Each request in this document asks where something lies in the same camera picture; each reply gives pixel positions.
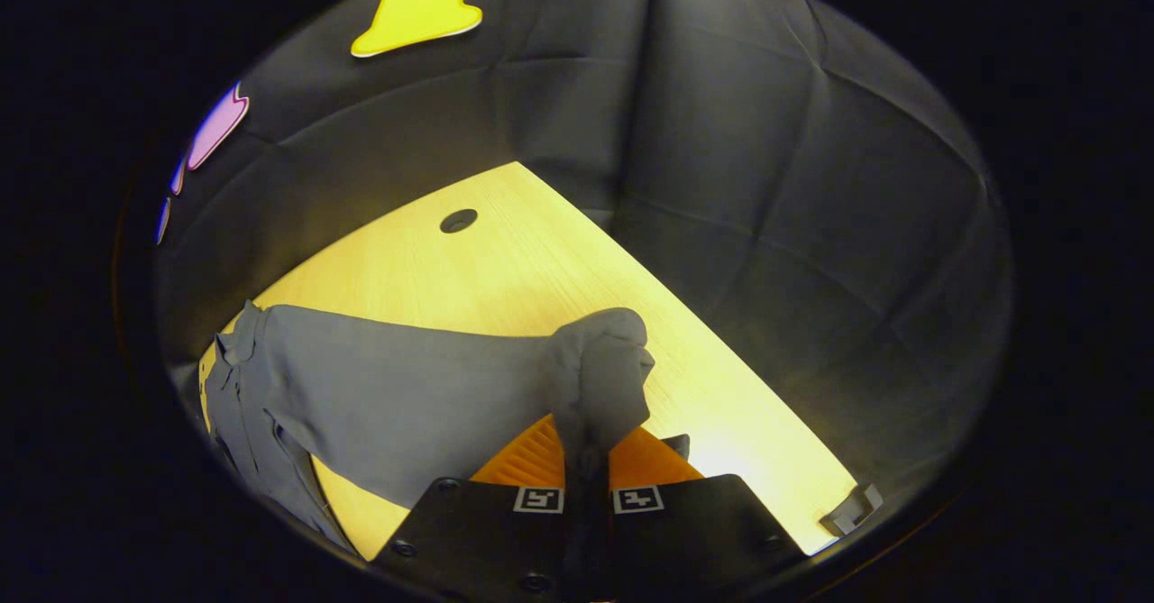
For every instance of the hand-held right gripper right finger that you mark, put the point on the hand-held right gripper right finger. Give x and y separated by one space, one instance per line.
703 531

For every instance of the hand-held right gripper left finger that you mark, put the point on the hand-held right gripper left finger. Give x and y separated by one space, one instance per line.
487 540

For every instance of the grey collared shirt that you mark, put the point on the grey collared shirt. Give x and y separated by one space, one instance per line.
406 405

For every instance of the black backdrop cloth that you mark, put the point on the black backdrop cloth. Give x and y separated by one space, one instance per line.
766 179

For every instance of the grey table edge bracket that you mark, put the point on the grey table edge bracket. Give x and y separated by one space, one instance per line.
847 515

